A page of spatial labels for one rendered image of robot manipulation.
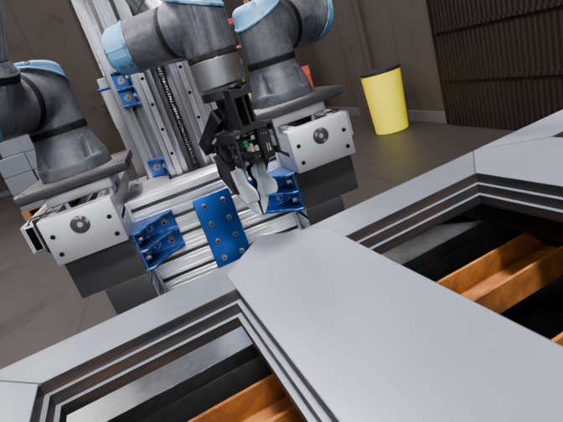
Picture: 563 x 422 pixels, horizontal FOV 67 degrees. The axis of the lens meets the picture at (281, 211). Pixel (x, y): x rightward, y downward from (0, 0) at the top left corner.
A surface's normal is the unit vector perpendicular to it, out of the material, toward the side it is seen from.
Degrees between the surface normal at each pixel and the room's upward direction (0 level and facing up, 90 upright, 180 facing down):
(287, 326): 0
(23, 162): 90
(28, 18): 90
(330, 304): 0
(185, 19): 90
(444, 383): 0
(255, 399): 90
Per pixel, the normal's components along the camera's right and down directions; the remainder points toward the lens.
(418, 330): -0.29, -0.90
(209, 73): -0.17, 0.39
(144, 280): 0.29, 0.25
